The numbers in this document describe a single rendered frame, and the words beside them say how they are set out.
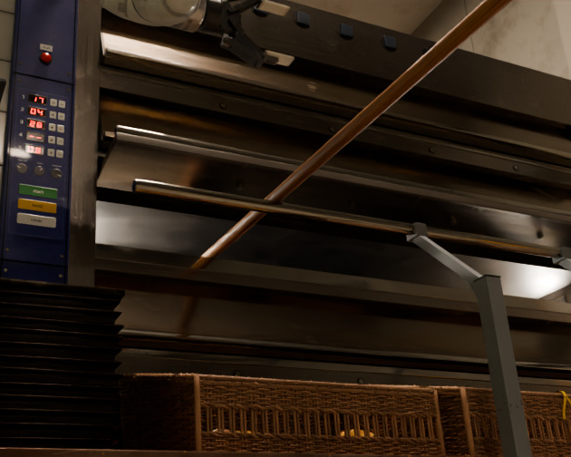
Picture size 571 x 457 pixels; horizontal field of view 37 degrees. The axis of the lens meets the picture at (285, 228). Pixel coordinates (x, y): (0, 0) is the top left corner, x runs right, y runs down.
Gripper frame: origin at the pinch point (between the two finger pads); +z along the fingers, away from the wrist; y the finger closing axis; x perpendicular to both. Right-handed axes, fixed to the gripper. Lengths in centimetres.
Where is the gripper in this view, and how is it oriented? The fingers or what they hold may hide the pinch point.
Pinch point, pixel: (285, 34)
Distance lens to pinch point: 196.3
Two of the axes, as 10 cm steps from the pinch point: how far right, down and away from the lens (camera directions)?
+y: 0.7, 9.1, -4.1
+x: 4.7, -3.9, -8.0
